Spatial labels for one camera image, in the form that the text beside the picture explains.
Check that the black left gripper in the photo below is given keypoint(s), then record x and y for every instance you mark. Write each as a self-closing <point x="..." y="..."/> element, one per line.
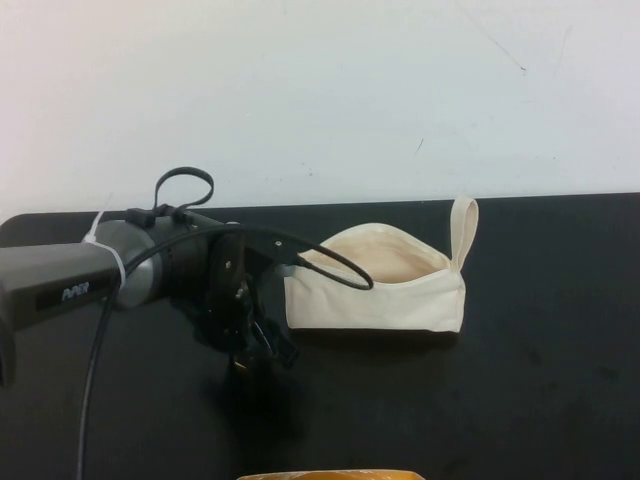
<point x="225" y="295"/>

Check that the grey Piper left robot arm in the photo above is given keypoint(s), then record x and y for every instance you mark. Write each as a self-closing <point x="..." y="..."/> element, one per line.
<point x="75" y="280"/>

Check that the cream canvas pencil case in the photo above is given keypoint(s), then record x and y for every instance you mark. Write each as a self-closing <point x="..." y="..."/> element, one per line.
<point x="400" y="307"/>

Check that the yellow object with rim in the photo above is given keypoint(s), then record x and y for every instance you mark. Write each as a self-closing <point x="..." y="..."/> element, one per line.
<point x="325" y="475"/>

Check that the white zip tie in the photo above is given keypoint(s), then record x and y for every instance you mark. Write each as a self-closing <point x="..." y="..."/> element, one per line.
<point x="116" y="262"/>

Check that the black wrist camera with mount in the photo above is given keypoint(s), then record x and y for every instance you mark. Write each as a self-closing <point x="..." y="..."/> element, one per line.
<point x="272" y="250"/>

